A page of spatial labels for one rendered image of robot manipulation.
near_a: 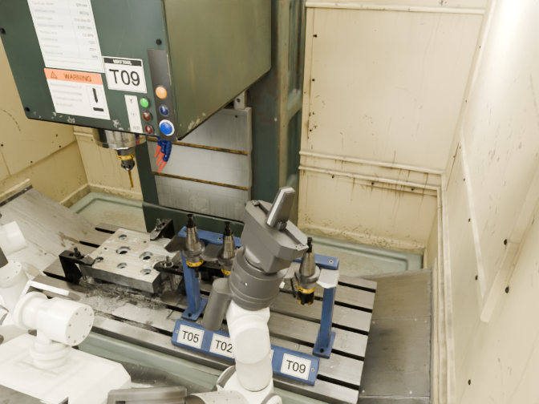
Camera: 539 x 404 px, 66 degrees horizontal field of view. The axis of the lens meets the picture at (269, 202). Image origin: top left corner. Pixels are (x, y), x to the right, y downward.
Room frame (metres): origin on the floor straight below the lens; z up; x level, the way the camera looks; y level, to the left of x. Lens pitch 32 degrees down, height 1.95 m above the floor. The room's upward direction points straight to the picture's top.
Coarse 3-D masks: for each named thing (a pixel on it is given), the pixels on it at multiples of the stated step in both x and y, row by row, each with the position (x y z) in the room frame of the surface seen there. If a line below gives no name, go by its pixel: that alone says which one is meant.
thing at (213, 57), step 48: (0, 0) 1.00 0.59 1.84; (96, 0) 0.92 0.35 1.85; (144, 0) 0.89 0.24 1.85; (192, 0) 0.98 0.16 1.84; (240, 0) 1.24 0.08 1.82; (144, 48) 0.89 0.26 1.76; (192, 48) 0.96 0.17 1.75; (240, 48) 1.22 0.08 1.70; (48, 96) 0.99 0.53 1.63; (192, 96) 0.95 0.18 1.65
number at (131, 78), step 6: (120, 72) 0.91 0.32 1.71; (126, 72) 0.91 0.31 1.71; (132, 72) 0.90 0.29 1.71; (138, 72) 0.90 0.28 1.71; (120, 78) 0.91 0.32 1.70; (126, 78) 0.91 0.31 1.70; (132, 78) 0.90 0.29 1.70; (138, 78) 0.90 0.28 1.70; (126, 84) 0.91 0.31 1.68; (132, 84) 0.90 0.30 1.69; (138, 84) 0.90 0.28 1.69
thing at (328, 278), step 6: (324, 270) 0.84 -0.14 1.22; (330, 270) 0.84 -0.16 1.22; (336, 270) 0.84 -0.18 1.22; (324, 276) 0.81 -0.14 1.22; (330, 276) 0.81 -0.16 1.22; (336, 276) 0.81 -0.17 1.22; (318, 282) 0.79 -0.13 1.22; (324, 282) 0.79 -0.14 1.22; (330, 282) 0.79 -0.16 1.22; (336, 282) 0.79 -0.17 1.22; (324, 288) 0.78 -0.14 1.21; (330, 288) 0.77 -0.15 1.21
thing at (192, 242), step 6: (186, 228) 0.92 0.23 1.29; (192, 228) 0.92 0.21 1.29; (186, 234) 0.92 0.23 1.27; (192, 234) 0.92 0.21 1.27; (186, 240) 0.92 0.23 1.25; (192, 240) 0.91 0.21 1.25; (198, 240) 0.92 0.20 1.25; (186, 246) 0.92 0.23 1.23; (192, 246) 0.91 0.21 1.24; (198, 246) 0.92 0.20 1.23
